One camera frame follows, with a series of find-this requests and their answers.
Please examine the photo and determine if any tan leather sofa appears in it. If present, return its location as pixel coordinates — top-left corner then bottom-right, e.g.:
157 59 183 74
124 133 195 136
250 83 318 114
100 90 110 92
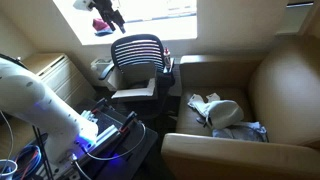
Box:
161 33 320 180

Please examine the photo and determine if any white garment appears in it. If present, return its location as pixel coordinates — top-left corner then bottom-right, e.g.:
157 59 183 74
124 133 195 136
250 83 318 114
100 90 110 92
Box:
187 92 245 130

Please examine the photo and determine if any black tripod pole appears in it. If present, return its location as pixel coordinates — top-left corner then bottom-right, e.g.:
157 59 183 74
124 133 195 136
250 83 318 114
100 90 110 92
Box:
31 124 55 180

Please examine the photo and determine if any black robot table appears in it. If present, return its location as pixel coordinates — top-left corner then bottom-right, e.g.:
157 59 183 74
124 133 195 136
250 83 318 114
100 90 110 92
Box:
73 97 160 180

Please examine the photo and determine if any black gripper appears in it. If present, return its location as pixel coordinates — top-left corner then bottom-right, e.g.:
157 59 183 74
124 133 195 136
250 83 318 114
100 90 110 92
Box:
91 0 127 35

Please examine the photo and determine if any blue cable bundle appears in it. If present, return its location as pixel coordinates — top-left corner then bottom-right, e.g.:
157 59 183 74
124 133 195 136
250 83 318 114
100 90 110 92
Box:
11 143 44 180

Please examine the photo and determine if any light wooden drawer cabinet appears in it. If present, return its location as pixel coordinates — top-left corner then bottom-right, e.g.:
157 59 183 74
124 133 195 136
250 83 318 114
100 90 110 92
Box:
20 52 98 108

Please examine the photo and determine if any flat cardboard box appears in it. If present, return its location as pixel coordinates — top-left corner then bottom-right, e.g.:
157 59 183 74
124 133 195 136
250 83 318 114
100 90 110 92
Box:
107 62 158 101

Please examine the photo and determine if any white plastic cup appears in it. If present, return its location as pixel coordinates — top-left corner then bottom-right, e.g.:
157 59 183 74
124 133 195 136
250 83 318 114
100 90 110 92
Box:
0 159 19 180

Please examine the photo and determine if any black mesh office chair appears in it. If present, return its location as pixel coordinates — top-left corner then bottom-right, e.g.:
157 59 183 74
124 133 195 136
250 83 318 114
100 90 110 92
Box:
98 33 176 121

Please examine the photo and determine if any white bottle with red cap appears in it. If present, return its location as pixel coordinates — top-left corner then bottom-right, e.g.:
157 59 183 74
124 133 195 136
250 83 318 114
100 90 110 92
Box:
163 47 172 71

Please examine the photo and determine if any red and blue cap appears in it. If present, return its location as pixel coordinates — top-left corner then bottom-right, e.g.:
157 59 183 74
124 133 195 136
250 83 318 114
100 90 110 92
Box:
92 17 114 37

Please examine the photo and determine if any blue striped garment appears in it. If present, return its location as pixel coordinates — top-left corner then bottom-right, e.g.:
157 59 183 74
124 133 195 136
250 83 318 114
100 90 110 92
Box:
212 121 269 143

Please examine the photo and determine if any white plastic bin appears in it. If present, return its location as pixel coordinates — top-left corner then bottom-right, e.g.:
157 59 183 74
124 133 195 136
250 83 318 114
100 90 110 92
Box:
90 57 115 80

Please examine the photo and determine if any red and black clamp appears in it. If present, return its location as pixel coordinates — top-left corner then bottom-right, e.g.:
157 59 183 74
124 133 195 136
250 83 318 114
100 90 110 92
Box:
92 97 110 116
119 111 139 136

